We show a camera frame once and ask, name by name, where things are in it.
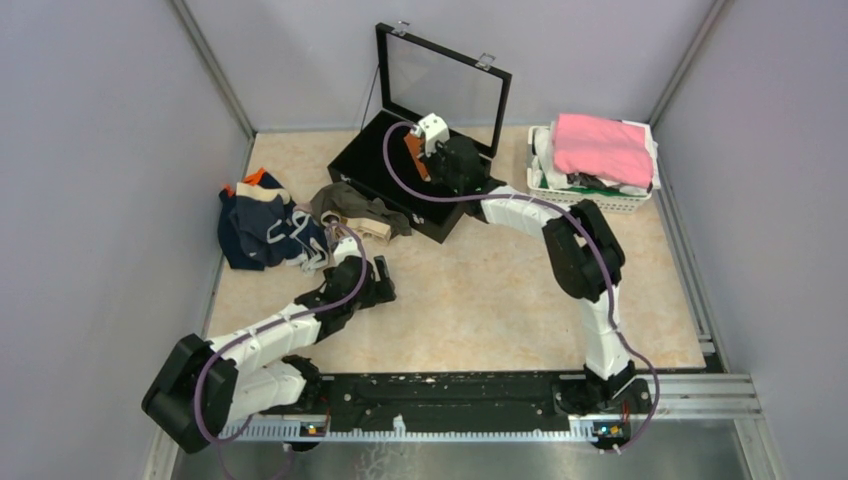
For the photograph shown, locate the orange underwear white waistband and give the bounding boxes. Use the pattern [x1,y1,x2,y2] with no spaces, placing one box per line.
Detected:
[404,132,431,182]

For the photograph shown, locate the olive beige underwear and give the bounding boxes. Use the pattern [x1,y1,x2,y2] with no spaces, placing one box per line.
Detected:
[309,182,412,239]

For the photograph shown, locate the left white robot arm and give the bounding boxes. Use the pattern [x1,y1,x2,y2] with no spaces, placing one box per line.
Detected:
[141,254,396,453]

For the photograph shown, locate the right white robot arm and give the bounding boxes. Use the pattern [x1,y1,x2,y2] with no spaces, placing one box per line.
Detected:
[417,136,640,414]

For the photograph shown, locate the black box glass lid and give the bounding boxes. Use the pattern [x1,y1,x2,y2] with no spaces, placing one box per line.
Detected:
[328,23,512,243]

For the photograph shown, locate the white clothes in basket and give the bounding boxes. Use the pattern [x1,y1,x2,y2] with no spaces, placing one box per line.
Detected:
[534,120,661,196]

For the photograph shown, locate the navy blue clothes pile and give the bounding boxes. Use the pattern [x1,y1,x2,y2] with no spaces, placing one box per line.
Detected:
[217,168,330,275]

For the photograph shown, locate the white plastic basket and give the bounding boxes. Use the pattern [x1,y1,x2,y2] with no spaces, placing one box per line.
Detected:
[526,126,653,214]

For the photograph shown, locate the pink folded cloth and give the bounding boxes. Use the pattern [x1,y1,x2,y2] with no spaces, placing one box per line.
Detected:
[552,113,655,189]

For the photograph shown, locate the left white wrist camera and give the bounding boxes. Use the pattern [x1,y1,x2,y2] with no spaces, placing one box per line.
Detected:
[332,236,362,265]

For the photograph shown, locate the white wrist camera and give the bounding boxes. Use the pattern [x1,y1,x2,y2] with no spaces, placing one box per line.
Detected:
[332,236,362,265]
[411,113,450,157]

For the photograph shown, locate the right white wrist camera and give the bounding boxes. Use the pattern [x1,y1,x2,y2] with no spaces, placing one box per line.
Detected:
[411,113,450,157]

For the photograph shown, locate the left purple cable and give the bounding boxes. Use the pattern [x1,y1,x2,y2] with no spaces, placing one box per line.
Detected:
[193,221,370,480]

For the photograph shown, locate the purple cable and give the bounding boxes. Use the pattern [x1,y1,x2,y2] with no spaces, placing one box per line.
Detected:
[382,121,662,458]
[193,221,370,480]

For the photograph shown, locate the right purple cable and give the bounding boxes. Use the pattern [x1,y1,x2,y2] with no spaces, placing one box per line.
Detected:
[382,121,662,458]

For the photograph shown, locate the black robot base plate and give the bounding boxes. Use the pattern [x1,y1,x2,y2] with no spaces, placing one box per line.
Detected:
[258,370,654,435]

